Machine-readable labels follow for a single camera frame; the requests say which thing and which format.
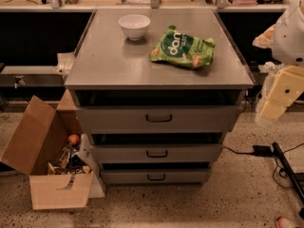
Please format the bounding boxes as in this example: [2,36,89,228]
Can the orange fruit in box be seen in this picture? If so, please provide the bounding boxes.
[67,134,80,145]

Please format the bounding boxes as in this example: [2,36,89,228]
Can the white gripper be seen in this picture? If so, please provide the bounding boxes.
[253,26,304,121]

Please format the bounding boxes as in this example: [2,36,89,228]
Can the grey drawer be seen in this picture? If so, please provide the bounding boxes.
[101,169,211,184]
[90,143,223,163]
[76,105,240,134]

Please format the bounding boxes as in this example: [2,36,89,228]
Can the green snack bag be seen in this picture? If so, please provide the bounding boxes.
[149,26,216,69]

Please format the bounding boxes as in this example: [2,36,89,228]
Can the black power adapter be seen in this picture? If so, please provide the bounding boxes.
[253,145,273,157]

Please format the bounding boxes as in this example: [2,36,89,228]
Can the open cardboard box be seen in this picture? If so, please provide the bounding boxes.
[1,91,106,210]

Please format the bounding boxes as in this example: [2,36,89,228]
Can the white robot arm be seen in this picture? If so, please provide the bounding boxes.
[253,0,304,126]

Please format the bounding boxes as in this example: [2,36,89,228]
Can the grey metal drawer cabinet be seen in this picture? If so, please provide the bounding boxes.
[66,8,254,181]

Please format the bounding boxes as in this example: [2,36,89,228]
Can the grey bottom drawer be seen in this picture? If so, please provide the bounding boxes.
[101,169,211,184]

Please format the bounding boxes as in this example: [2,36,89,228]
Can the orange white shoe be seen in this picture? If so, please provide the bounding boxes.
[275,217,299,228]

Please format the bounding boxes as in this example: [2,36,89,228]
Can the white ceramic bowl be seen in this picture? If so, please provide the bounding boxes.
[119,14,151,41]

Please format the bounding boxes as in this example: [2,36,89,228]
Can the grey top drawer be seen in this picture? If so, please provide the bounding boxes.
[76,105,240,134]

